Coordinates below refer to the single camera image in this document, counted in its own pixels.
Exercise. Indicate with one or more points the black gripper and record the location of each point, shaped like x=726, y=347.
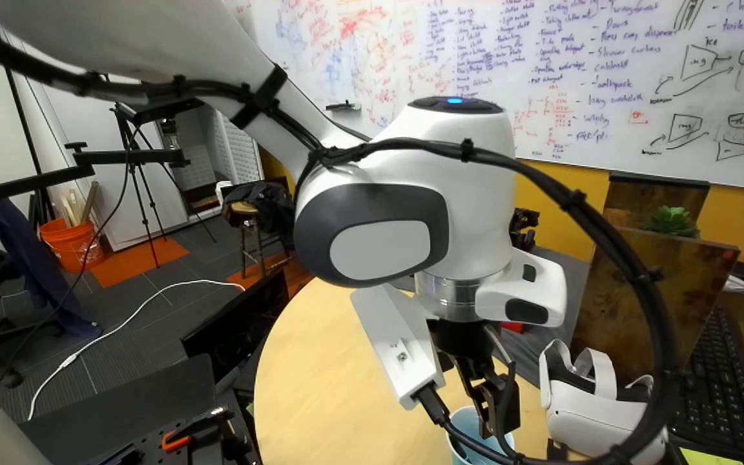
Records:
x=467, y=350

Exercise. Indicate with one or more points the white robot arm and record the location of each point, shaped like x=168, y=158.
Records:
x=414, y=222

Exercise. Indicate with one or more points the light blue plastic cup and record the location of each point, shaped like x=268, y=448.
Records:
x=470, y=441

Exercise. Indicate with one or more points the white VR headset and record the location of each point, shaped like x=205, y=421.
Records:
x=586, y=408

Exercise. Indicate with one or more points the black and white toy robot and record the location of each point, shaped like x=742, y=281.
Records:
x=522, y=228

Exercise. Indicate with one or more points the black keyboard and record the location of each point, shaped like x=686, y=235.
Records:
x=710, y=403

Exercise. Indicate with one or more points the brown wooden shelf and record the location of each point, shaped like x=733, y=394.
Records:
x=688, y=273

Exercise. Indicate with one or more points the small green potted plant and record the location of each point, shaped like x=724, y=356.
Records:
x=671, y=220

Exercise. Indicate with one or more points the whiteboard with writing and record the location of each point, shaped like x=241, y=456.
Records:
x=643, y=85

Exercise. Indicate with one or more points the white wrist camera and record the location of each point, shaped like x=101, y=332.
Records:
x=398, y=334

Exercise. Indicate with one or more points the black clamp orange handle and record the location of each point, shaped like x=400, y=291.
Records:
x=205, y=430

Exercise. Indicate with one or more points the black camera tripod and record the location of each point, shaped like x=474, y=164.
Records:
x=132, y=155

